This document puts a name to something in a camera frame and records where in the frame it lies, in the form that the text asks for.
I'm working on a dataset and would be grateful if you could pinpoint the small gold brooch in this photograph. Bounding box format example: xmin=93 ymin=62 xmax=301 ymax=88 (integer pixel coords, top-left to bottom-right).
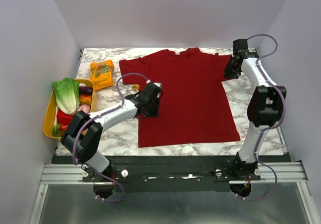
xmin=132 ymin=84 xmax=139 ymax=91

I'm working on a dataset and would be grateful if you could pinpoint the red t-shirt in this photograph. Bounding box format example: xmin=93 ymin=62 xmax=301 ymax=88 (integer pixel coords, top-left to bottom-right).
xmin=119 ymin=48 xmax=240 ymax=148

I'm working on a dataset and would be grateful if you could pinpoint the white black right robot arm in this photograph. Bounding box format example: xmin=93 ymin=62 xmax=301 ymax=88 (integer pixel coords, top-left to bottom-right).
xmin=224 ymin=39 xmax=287 ymax=180

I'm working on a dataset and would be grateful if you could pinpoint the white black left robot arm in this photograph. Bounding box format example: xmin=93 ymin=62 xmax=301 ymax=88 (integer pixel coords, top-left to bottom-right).
xmin=60 ymin=81 xmax=164 ymax=181

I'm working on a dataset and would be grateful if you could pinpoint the orange snack packet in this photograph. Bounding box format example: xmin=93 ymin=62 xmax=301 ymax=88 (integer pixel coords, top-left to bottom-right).
xmin=90 ymin=60 xmax=114 ymax=91

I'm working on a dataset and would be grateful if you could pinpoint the toy pink onion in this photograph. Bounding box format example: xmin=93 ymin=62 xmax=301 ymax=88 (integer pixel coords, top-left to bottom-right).
xmin=77 ymin=104 xmax=91 ymax=114

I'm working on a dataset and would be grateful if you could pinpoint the toy orange pumpkin piece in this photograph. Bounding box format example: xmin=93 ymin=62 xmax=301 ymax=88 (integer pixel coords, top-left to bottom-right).
xmin=79 ymin=94 xmax=92 ymax=106

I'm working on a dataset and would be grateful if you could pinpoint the toy purple eggplant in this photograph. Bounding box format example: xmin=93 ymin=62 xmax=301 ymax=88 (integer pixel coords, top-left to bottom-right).
xmin=79 ymin=86 xmax=93 ymax=95

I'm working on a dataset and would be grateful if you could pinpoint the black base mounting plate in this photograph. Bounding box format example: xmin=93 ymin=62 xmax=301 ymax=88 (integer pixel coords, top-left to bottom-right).
xmin=51 ymin=155 xmax=293 ymax=193

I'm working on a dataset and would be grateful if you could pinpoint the toy green lettuce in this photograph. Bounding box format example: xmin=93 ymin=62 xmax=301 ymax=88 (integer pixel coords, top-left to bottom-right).
xmin=52 ymin=78 xmax=80 ymax=115

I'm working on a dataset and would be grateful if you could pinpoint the toy red bell pepper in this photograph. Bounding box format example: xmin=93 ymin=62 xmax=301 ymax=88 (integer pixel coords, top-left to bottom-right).
xmin=56 ymin=109 xmax=73 ymax=125

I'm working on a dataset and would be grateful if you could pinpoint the toy green onion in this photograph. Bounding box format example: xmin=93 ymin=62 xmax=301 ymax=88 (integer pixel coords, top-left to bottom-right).
xmin=52 ymin=119 xmax=61 ymax=137

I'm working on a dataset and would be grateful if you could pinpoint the yellow plastic basket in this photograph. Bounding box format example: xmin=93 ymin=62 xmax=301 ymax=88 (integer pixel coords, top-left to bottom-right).
xmin=43 ymin=89 xmax=97 ymax=141

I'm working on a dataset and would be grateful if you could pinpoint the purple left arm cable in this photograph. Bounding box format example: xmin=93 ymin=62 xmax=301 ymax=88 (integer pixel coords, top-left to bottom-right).
xmin=72 ymin=72 xmax=151 ymax=202

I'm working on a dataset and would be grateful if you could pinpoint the aluminium frame rail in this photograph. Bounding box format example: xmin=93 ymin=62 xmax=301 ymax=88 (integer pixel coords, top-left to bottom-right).
xmin=30 ymin=162 xmax=320 ymax=223

